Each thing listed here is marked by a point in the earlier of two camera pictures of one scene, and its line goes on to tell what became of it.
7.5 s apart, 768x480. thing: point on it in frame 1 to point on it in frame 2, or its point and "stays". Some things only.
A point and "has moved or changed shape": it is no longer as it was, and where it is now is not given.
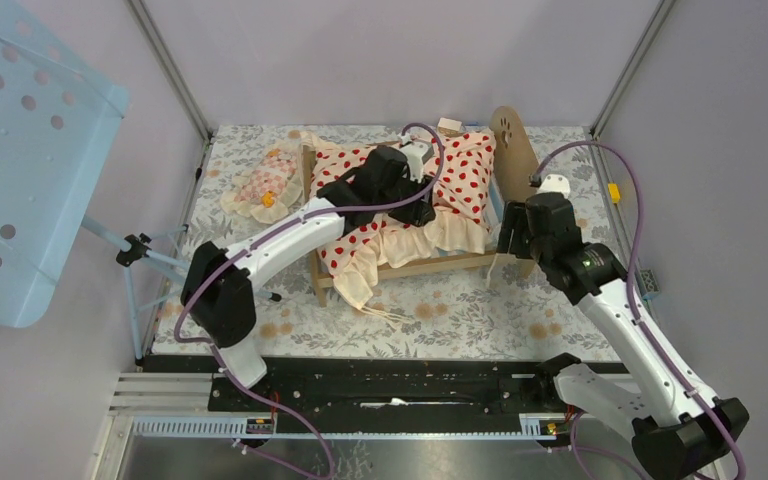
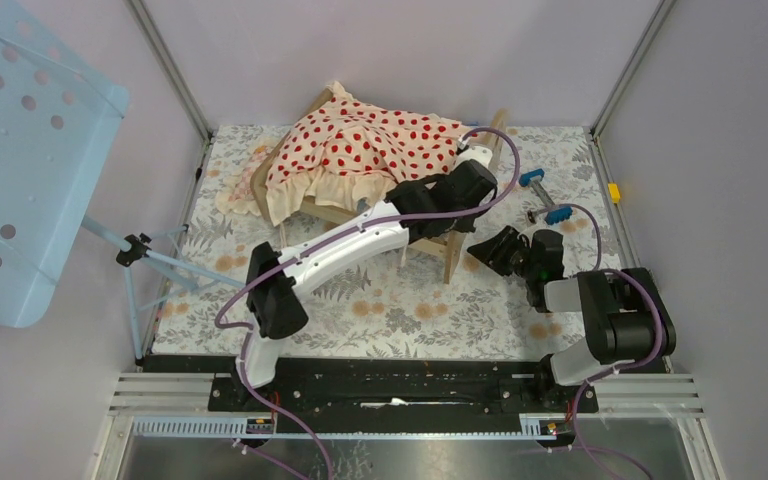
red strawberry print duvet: x=361 y=256 has moved or changed shape
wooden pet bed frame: x=516 y=160 to x=443 y=244
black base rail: x=329 y=385 stays
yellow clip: x=614 y=192 stays
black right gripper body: x=516 y=217 to x=514 y=256
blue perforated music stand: x=37 y=124 stays
